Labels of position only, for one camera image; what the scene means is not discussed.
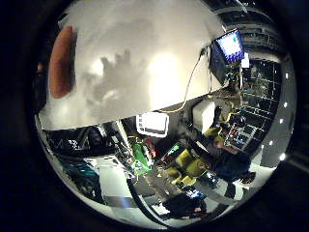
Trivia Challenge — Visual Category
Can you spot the white rectangular tray device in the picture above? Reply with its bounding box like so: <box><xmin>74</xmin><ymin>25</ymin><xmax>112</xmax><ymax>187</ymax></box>
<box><xmin>135</xmin><ymin>111</ymin><xmax>170</xmax><ymax>139</ymax></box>

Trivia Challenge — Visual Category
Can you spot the bright green bag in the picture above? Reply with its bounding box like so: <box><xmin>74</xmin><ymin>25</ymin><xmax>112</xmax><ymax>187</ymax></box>
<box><xmin>129</xmin><ymin>141</ymin><xmax>155</xmax><ymax>177</ymax></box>

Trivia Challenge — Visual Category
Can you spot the white box cabinet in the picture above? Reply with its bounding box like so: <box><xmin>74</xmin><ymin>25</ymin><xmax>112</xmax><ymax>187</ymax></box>
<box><xmin>191</xmin><ymin>100</ymin><xmax>216</xmax><ymax>134</ymax></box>

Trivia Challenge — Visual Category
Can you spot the yellow green chair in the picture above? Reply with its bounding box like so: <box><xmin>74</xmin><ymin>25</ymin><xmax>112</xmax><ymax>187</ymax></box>
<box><xmin>173</xmin><ymin>149</ymin><xmax>208</xmax><ymax>182</ymax></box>
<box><xmin>204</xmin><ymin>126</ymin><xmax>225</xmax><ymax>140</ymax></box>

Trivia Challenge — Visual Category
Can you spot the person in dark clothes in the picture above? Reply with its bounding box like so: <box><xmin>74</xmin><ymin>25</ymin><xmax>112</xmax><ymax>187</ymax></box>
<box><xmin>183</xmin><ymin>125</ymin><xmax>259</xmax><ymax>187</ymax></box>

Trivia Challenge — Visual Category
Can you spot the teal blue equipment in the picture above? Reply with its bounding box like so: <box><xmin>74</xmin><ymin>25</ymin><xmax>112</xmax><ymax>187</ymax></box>
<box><xmin>59</xmin><ymin>156</ymin><xmax>100</xmax><ymax>201</ymax></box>

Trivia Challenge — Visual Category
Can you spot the person in black top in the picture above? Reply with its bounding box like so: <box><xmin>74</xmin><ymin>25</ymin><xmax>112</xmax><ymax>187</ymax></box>
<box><xmin>163</xmin><ymin>192</ymin><xmax>208</xmax><ymax>220</ymax></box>

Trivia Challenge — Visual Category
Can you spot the laptop with blue screen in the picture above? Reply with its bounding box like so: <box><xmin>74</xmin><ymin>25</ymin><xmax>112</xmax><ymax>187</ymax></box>
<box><xmin>208</xmin><ymin>28</ymin><xmax>246</xmax><ymax>85</ymax></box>

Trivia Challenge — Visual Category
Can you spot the brown sausage plush toy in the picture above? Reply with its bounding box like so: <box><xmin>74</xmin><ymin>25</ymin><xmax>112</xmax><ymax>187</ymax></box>
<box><xmin>48</xmin><ymin>25</ymin><xmax>77</xmax><ymax>100</ymax></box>

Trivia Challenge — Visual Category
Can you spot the white cable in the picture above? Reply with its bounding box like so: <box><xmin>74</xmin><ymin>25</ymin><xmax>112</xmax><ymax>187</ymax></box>
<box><xmin>158</xmin><ymin>47</ymin><xmax>211</xmax><ymax>114</ymax></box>

